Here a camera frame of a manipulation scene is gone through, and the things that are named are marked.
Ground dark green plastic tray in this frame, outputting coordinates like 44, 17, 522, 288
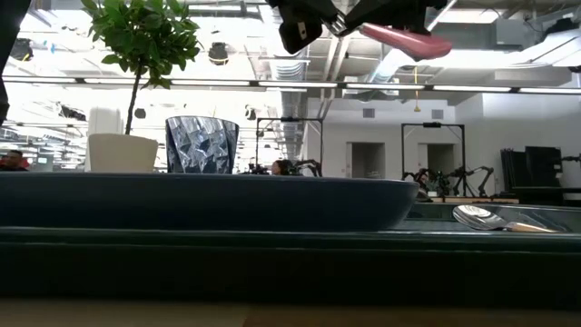
0, 202, 581, 311

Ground blue round plate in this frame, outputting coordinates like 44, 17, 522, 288
0, 171, 420, 233

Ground metal spoon with orange handle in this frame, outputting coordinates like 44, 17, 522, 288
452, 204, 562, 234

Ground metal fork with red handle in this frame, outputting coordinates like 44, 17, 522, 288
327, 12, 454, 63

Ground black stacked cabinets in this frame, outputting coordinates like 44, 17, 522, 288
499, 145, 565, 193

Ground yellow hanging cord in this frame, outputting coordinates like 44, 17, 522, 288
412, 65, 422, 114

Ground white column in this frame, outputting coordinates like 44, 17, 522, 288
87, 107, 125, 136

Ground black background rig frame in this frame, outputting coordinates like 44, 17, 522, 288
400, 122, 467, 197

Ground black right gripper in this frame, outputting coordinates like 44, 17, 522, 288
265, 0, 432, 55

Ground black ceiling camera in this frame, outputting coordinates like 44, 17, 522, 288
208, 41, 230, 66

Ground green leafy potted plant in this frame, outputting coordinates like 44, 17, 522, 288
81, 0, 202, 136

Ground faceted blue-grey cup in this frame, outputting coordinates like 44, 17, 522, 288
164, 115, 241, 175

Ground white plant pot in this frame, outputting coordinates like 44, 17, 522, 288
85, 133, 160, 174

